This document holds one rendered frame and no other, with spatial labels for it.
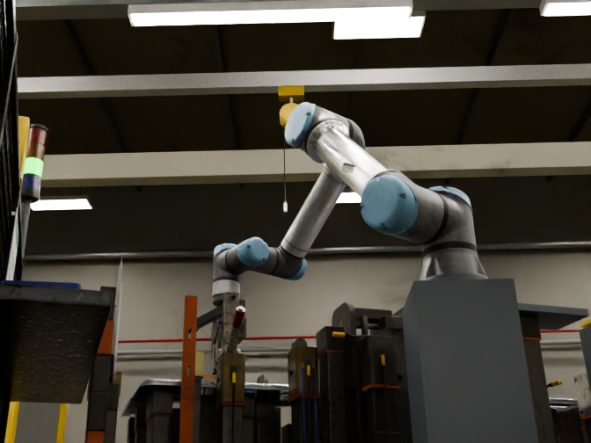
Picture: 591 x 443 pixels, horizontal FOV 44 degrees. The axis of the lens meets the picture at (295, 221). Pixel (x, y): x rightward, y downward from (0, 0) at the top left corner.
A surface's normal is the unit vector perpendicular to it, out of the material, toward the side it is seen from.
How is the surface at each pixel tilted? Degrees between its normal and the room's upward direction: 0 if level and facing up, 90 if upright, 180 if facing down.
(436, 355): 90
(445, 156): 90
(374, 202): 96
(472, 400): 90
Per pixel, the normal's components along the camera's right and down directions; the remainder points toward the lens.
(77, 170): -0.01, -0.41
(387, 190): -0.73, -0.16
